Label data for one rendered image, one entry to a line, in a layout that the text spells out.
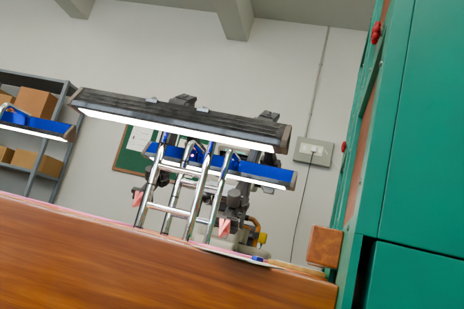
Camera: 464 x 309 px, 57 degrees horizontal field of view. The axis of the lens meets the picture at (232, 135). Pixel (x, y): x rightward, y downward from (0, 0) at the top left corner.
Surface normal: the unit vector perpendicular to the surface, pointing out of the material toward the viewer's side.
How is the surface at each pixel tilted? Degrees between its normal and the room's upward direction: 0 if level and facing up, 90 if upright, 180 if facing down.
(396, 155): 90
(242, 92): 90
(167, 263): 90
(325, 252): 90
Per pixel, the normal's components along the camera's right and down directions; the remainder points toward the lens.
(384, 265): -0.17, -0.30
